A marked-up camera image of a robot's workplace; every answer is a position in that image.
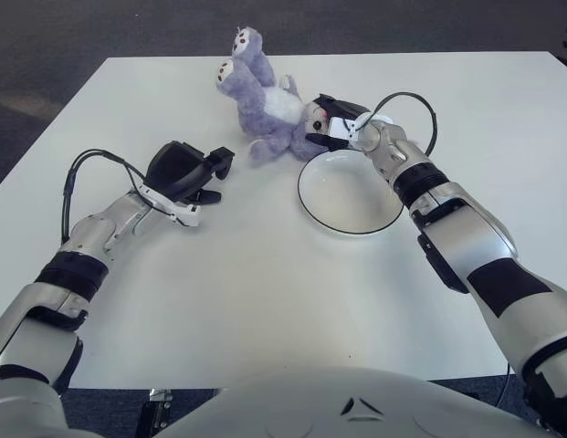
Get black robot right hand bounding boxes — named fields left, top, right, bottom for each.
left=305, top=92, right=371, bottom=154

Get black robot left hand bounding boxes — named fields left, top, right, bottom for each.
left=144, top=141, right=235, bottom=206

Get purple plush bunny doll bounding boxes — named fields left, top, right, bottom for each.
left=214, top=26, right=339, bottom=168

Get white plate black rim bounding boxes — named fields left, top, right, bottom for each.
left=296, top=149, right=406, bottom=237

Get white right wrist connector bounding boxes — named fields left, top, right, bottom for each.
left=328, top=116, right=362, bottom=143

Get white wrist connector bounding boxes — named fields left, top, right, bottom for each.
left=328, top=116, right=362, bottom=143
left=136, top=182, right=203, bottom=228

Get white left wrist connector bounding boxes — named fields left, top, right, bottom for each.
left=136, top=182, right=203, bottom=228

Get grey robot torso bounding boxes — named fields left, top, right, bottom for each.
left=159, top=364, right=553, bottom=438

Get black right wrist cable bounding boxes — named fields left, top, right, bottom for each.
left=367, top=90, right=437, bottom=159

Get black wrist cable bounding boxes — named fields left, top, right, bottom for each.
left=59, top=148, right=150, bottom=245
left=367, top=90, right=437, bottom=159

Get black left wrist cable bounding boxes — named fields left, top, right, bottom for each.
left=59, top=148, right=150, bottom=245

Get metal table leg bracket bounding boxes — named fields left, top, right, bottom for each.
left=143, top=387, right=173, bottom=438

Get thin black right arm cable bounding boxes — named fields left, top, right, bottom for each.
left=495, top=362, right=513, bottom=407

